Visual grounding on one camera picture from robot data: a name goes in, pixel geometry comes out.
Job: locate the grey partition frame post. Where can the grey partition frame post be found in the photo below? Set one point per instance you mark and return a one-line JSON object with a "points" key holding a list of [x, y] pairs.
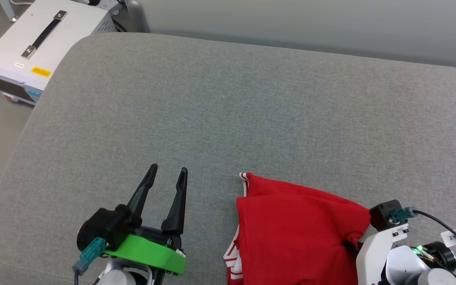
{"points": [[137, 16]]}

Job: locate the red and white garment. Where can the red and white garment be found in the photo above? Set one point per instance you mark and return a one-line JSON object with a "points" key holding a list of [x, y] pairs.
{"points": [[299, 233]]}

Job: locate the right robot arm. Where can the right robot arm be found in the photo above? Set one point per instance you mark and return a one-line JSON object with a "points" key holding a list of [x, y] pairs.
{"points": [[404, 263]]}

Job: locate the grey metal table leg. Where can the grey metal table leg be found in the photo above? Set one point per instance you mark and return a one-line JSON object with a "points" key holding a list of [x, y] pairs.
{"points": [[8, 10]]}

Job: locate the yellow warning label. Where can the yellow warning label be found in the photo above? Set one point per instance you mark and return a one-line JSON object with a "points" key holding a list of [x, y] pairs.
{"points": [[40, 71]]}

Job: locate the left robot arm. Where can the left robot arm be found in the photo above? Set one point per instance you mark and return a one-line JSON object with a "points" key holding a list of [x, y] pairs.
{"points": [[119, 277]]}

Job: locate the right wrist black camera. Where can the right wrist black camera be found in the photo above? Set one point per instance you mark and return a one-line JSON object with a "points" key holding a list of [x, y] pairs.
{"points": [[382, 213]]}

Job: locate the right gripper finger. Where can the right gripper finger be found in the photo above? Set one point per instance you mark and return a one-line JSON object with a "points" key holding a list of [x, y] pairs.
{"points": [[352, 245]]}

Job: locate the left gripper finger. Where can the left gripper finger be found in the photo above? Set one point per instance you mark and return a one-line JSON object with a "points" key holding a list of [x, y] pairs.
{"points": [[143, 194], [176, 209]]}

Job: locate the white partition panel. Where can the white partition panel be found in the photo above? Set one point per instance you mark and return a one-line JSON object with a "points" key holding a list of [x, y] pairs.
{"points": [[291, 19]]}

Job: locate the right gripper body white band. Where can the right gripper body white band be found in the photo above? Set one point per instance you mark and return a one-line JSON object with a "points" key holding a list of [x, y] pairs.
{"points": [[370, 257]]}

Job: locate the white box device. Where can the white box device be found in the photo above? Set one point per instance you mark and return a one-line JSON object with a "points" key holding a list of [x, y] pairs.
{"points": [[65, 35]]}

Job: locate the small white label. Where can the small white label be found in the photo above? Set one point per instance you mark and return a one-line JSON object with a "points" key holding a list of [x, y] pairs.
{"points": [[19, 65]]}

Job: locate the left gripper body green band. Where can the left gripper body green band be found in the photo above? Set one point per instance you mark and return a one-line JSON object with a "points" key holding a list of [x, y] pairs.
{"points": [[149, 251]]}

